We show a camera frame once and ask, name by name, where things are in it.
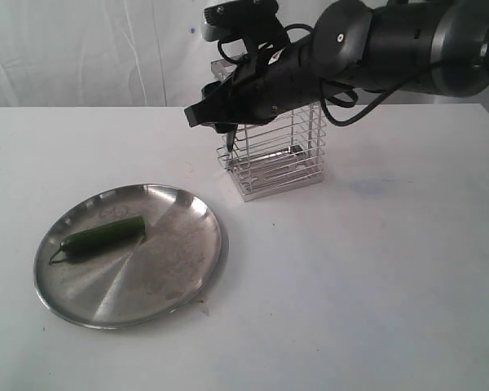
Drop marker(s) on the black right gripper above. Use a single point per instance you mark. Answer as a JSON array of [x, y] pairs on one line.
[[259, 91]]

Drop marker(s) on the black knife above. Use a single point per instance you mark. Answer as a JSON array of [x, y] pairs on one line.
[[230, 142]]

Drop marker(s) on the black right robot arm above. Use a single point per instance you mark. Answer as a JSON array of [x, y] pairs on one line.
[[429, 47]]

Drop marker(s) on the green cucumber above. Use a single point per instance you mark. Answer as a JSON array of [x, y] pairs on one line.
[[95, 239]]

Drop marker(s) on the round stainless steel plate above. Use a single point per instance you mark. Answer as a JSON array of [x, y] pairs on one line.
[[137, 281]]

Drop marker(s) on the chrome wire utensil rack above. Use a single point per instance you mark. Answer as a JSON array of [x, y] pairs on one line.
[[282, 156]]

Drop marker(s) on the white backdrop curtain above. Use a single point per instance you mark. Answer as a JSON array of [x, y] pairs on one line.
[[103, 53]]

